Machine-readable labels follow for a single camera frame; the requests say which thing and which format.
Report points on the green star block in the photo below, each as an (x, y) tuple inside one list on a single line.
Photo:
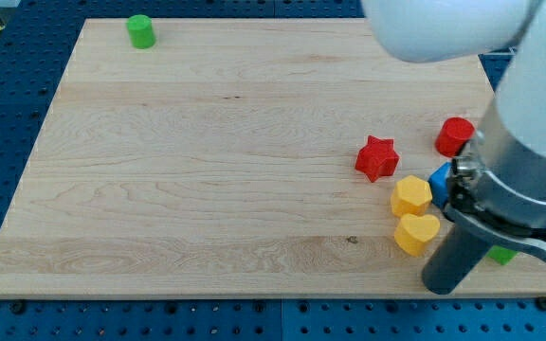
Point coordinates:
[(501, 255)]

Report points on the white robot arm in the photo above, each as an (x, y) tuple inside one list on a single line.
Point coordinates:
[(424, 31)]

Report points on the red star block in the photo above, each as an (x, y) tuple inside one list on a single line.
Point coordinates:
[(377, 158)]

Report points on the wooden board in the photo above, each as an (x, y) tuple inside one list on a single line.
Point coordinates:
[(220, 163)]

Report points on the yellow hexagon block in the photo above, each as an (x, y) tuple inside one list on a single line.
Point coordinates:
[(411, 195)]

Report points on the yellow heart block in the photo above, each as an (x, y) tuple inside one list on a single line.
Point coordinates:
[(414, 233)]

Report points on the blue block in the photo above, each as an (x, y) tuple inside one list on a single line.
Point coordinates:
[(437, 183)]

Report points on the red cylinder block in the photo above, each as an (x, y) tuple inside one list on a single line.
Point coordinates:
[(455, 132)]

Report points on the green cylinder block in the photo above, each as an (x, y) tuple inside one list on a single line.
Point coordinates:
[(140, 31)]

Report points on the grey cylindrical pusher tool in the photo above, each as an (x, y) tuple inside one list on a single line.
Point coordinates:
[(453, 260)]

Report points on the silver clamp on wrist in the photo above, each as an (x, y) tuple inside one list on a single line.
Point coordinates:
[(500, 232)]

